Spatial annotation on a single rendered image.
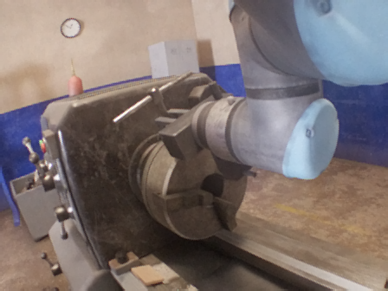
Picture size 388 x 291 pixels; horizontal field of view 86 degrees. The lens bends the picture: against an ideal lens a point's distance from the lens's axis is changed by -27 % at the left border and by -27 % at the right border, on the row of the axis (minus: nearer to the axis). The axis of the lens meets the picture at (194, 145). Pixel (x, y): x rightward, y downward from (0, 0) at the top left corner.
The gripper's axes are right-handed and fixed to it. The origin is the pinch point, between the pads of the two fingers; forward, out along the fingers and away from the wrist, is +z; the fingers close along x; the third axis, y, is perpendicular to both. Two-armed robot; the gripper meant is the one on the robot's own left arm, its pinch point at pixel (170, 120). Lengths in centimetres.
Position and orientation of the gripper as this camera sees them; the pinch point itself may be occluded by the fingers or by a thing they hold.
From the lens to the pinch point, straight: 54.0
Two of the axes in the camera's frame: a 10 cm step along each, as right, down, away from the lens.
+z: -5.6, -1.4, 8.2
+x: -7.2, 5.7, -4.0
